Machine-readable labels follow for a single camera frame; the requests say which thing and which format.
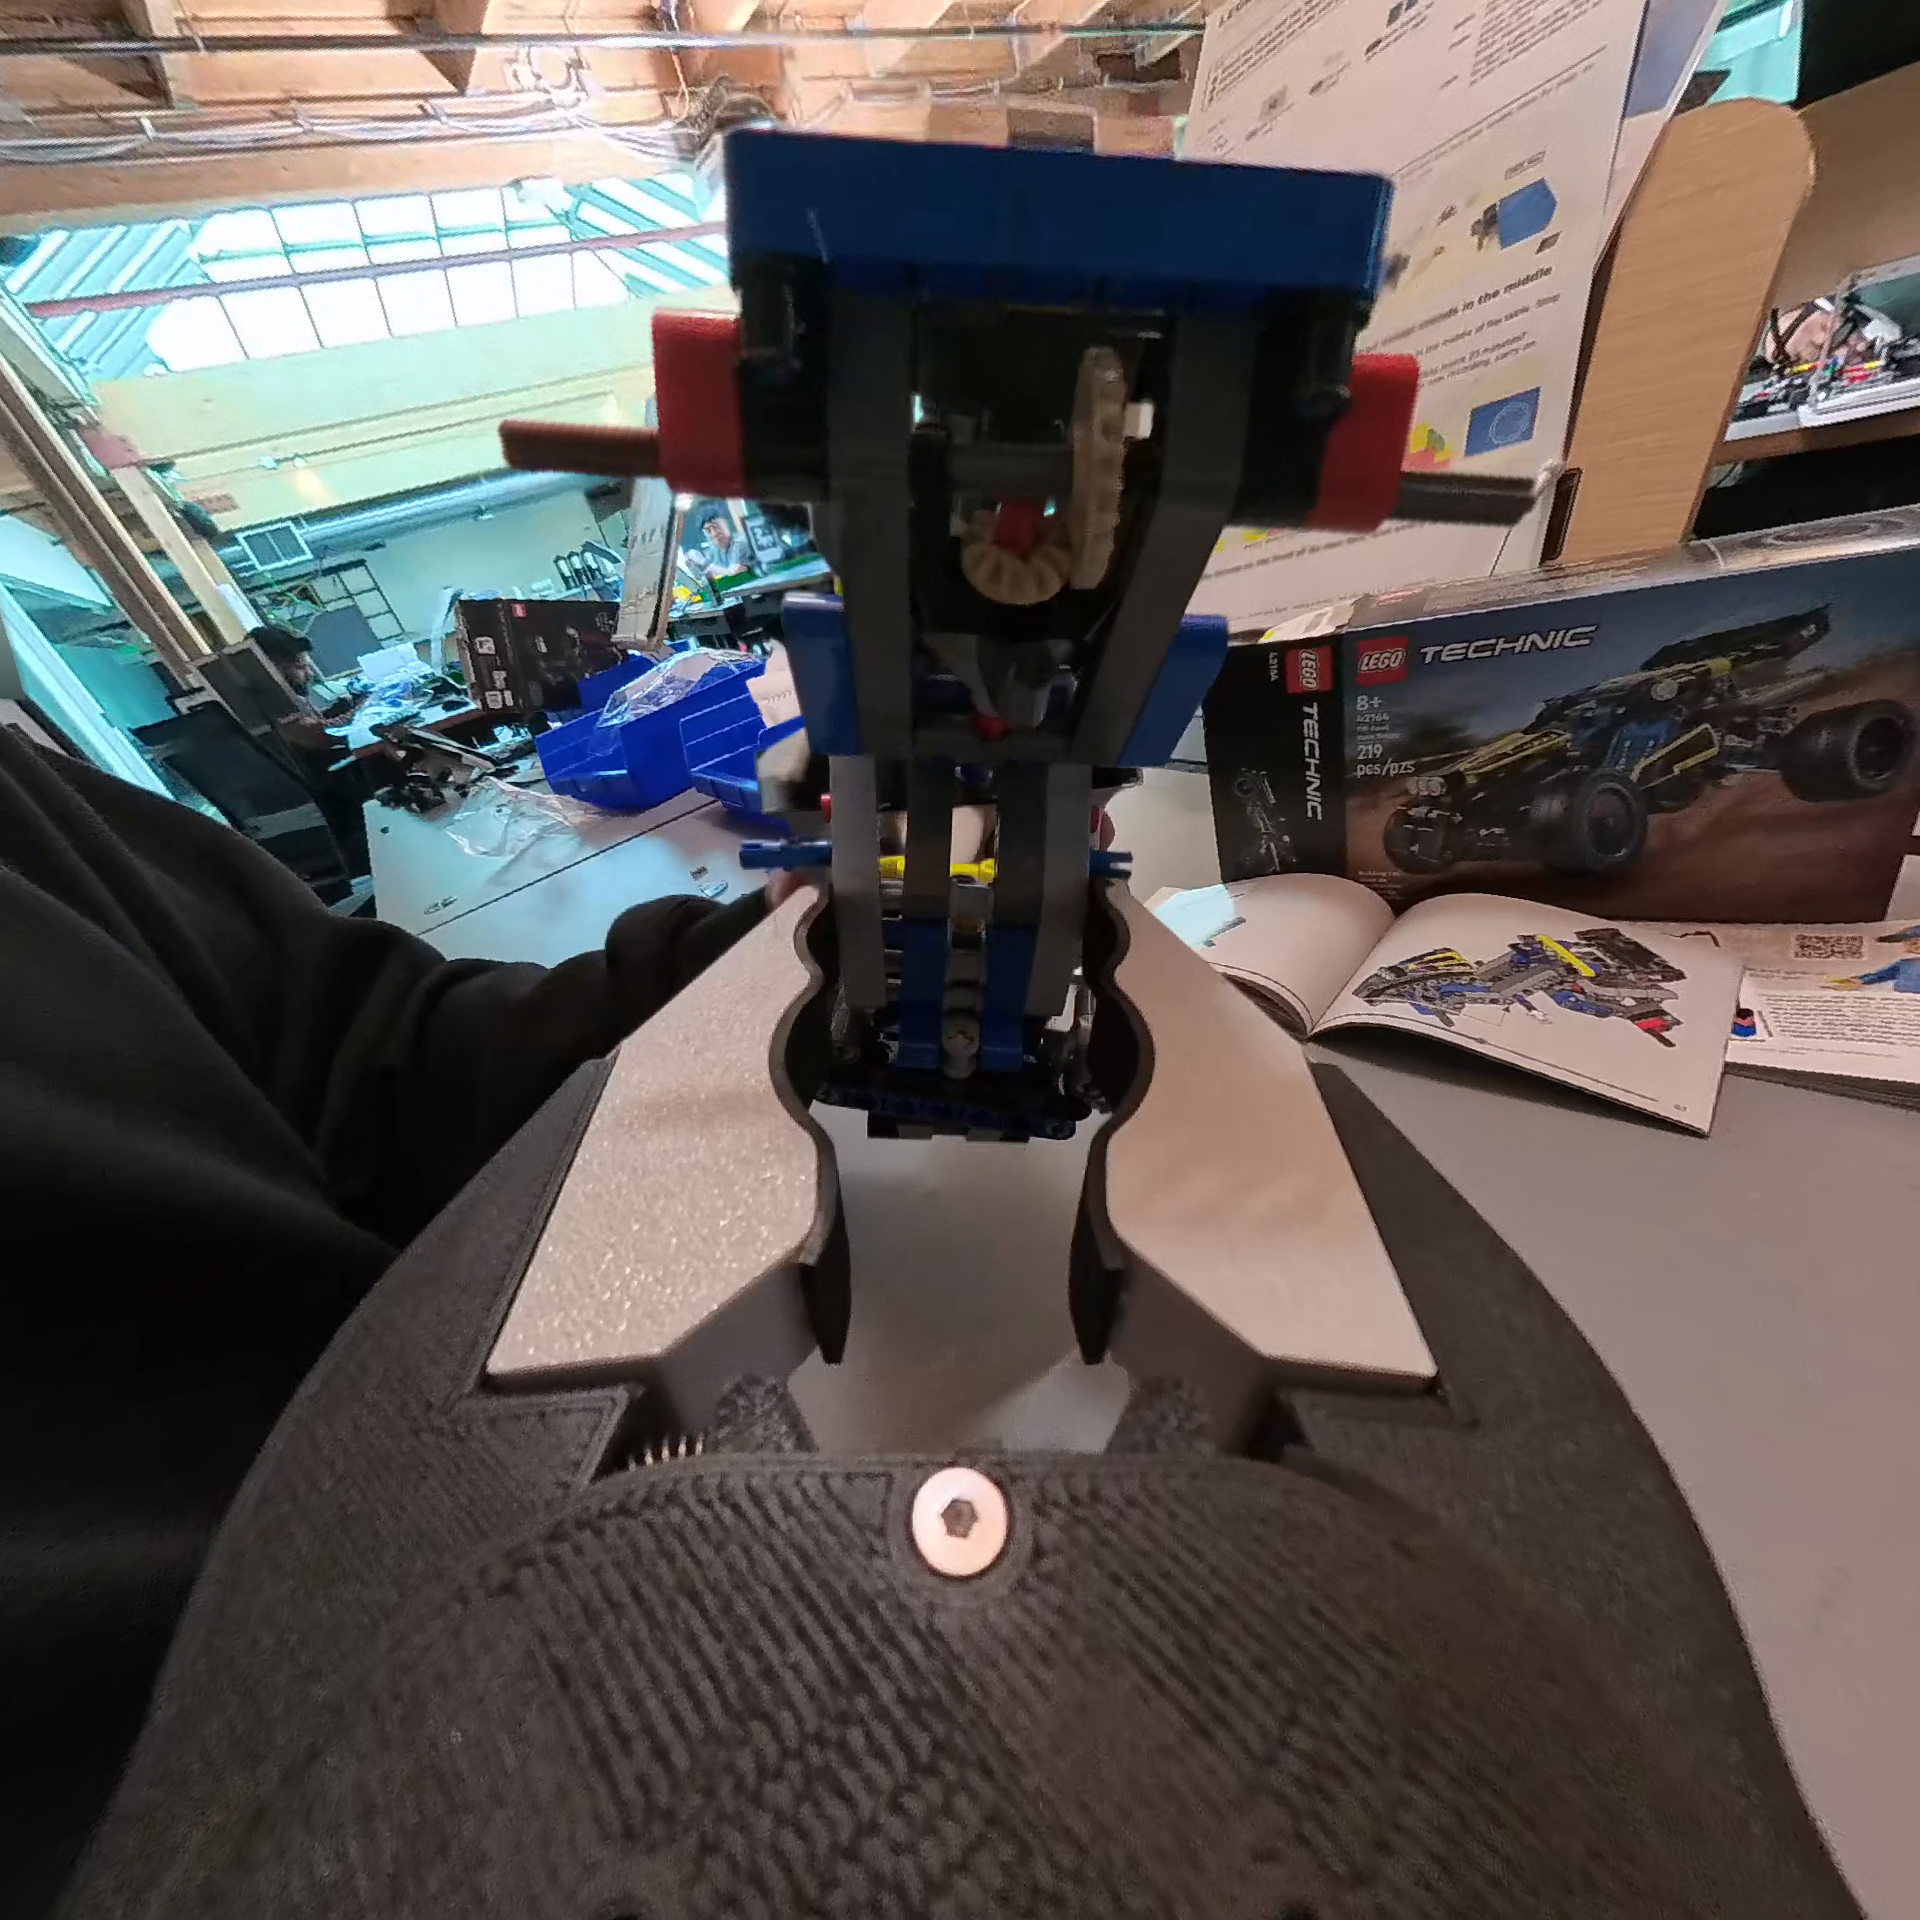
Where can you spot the toy brick set box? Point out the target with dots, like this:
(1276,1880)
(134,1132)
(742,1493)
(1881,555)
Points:
(1574,749)

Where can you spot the black cardboard box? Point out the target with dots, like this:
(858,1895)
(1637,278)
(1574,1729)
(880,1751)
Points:
(533,644)

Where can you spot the wooden board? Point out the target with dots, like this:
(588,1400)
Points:
(1679,331)

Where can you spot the black office chair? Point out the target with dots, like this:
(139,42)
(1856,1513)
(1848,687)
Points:
(238,796)

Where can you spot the wall poster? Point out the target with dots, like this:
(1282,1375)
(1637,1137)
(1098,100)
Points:
(1442,165)

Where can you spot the clear plastic bag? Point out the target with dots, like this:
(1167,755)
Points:
(675,685)
(511,818)

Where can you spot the person's left forearm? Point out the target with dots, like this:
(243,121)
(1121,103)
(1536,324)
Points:
(600,1002)

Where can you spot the blue storage bin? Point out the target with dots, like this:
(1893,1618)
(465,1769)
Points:
(592,760)
(729,749)

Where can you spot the person's black clothing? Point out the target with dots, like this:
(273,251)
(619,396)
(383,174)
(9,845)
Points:
(134,1199)

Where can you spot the toy brick car model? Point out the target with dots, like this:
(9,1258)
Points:
(1048,451)

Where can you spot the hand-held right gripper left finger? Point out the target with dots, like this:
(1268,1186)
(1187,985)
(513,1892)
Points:
(675,1186)

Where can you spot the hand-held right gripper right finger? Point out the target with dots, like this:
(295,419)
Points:
(1245,1186)

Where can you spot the open instruction booklet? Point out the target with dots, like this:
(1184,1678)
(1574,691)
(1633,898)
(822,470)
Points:
(1515,992)

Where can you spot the printed paper sheet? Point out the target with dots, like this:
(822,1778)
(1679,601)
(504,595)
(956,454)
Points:
(1830,998)

